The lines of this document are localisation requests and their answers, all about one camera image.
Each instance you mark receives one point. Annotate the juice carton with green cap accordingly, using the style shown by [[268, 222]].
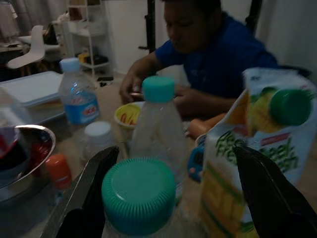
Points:
[[227, 173]]

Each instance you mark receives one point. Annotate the person in blue shirt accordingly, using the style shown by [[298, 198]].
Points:
[[218, 57]]

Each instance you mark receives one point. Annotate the clear lidded plastic container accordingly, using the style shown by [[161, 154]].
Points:
[[32, 91]]

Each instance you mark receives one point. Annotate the clear bottle with teal cap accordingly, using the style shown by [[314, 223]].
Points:
[[138, 196], [158, 129]]

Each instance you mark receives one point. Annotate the black metal stand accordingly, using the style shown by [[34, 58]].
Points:
[[149, 29]]

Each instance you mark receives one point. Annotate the white shelf rack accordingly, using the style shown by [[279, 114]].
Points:
[[89, 32]]

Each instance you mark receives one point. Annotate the white plastic chair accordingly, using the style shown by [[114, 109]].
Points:
[[31, 53]]

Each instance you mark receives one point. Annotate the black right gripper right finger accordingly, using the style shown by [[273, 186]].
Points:
[[270, 196]]

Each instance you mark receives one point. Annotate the small white cap bottle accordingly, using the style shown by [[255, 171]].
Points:
[[97, 141]]

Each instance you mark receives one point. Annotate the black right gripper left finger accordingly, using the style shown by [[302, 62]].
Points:
[[99, 188]]

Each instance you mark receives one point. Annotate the small orange cap bottle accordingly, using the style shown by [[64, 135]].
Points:
[[59, 171]]

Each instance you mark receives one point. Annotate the blue label water bottle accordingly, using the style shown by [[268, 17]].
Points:
[[79, 99]]

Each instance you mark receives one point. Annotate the shiny metal bowl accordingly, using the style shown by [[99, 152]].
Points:
[[22, 163]]

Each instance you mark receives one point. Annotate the yellow round bowl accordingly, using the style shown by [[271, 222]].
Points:
[[126, 116]]

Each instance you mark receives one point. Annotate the small blue timer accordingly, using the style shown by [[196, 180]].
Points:
[[196, 161]]

